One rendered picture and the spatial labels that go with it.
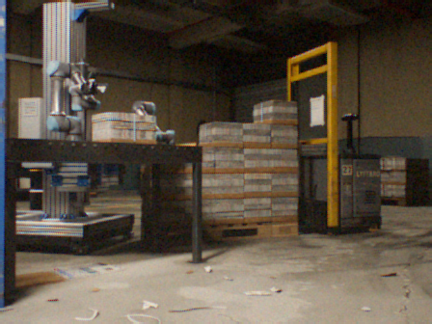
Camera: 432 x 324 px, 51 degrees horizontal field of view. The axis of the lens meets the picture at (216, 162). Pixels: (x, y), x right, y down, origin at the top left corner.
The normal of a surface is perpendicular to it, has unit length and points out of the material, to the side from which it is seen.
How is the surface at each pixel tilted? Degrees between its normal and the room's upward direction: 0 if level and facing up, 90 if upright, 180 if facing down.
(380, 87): 90
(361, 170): 90
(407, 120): 90
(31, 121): 90
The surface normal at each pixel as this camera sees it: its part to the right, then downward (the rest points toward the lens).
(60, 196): -0.27, -0.01
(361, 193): 0.40, -0.01
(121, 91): 0.66, -0.01
